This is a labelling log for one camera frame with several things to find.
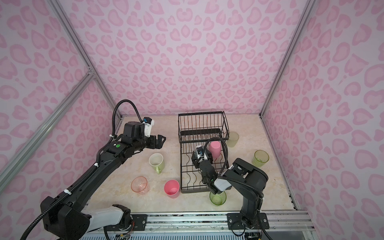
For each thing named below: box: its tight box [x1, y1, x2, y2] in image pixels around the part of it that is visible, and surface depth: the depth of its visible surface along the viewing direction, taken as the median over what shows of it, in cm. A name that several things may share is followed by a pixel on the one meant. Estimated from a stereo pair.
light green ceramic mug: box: [148, 153, 165, 175], surface depth 88 cm
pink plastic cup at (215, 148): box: [209, 140, 222, 159], surface depth 89 cm
